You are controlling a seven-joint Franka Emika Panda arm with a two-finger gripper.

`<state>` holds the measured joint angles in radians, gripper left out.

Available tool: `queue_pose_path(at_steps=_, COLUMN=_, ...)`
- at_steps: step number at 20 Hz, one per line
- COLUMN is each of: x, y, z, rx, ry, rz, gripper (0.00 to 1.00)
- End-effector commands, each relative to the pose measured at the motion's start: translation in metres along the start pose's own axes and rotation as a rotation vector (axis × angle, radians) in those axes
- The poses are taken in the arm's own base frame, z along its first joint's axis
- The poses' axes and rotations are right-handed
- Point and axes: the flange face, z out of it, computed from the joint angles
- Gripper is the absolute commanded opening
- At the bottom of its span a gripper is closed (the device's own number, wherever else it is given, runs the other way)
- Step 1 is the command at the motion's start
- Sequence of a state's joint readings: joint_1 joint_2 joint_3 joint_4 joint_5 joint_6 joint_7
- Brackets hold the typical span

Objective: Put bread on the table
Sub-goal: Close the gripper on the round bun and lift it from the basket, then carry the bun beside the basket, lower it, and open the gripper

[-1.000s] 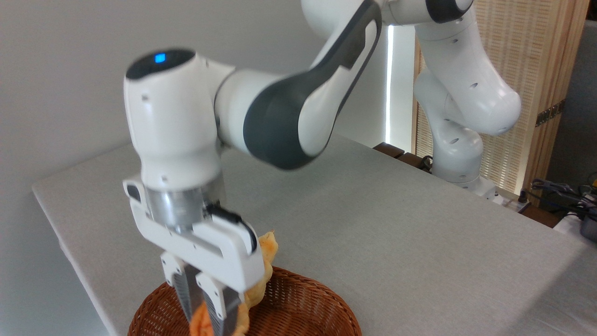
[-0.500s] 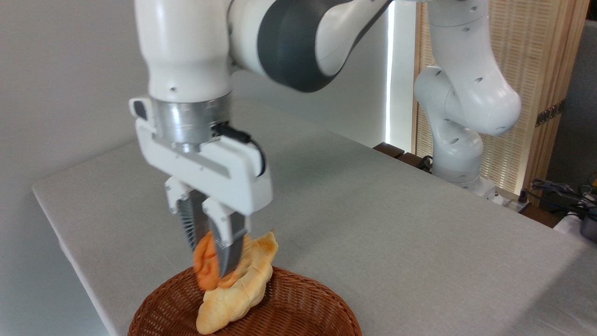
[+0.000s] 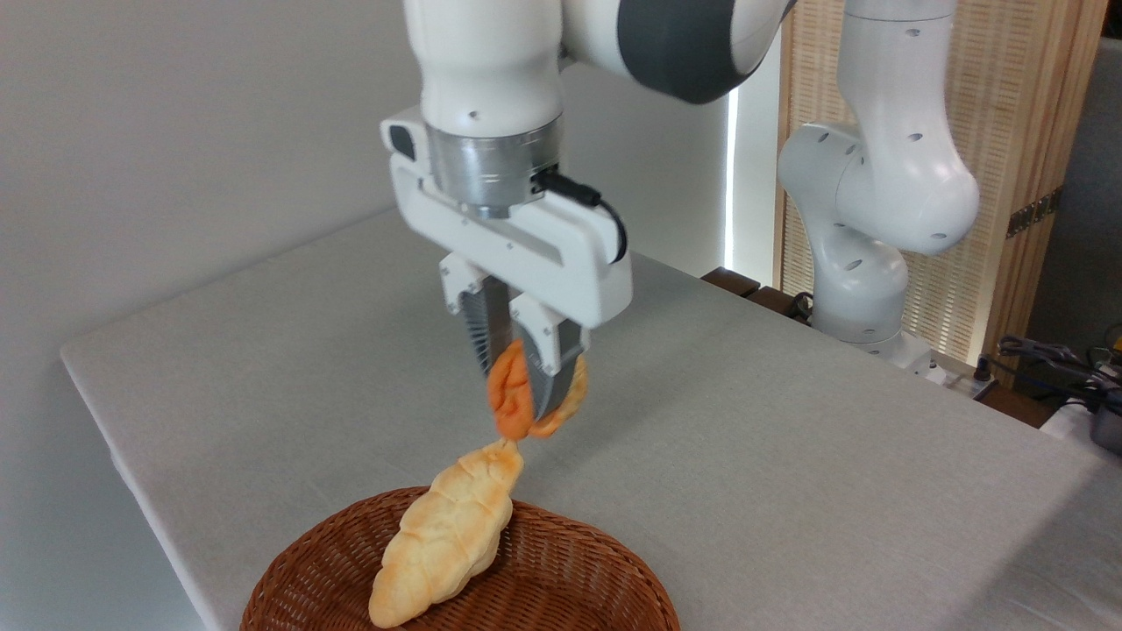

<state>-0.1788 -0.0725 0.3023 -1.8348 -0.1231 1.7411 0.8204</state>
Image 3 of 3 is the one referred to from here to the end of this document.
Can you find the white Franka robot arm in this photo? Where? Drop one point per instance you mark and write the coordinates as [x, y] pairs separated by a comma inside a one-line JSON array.
[[885, 193]]

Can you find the metal screen hinge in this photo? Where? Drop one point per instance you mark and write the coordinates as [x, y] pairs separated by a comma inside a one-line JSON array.
[[1034, 213]]

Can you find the brown wicker basket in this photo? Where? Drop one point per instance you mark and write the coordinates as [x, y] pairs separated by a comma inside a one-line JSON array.
[[570, 578]]

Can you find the wooden slatted screen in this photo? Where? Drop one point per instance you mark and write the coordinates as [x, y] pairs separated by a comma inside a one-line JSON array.
[[1008, 105]]

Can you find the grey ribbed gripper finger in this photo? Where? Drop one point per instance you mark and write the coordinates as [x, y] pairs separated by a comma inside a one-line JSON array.
[[554, 368], [478, 324]]

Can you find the dark wooden base board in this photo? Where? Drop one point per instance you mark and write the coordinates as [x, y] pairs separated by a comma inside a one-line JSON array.
[[736, 282]]

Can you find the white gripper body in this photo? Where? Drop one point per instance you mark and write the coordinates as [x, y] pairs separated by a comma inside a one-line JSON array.
[[561, 263]]

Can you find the long braided pale bread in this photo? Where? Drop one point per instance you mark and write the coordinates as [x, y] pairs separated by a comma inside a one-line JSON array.
[[447, 535]]

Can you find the small round orange bread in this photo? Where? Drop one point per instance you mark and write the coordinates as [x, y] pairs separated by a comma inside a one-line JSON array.
[[510, 394]]

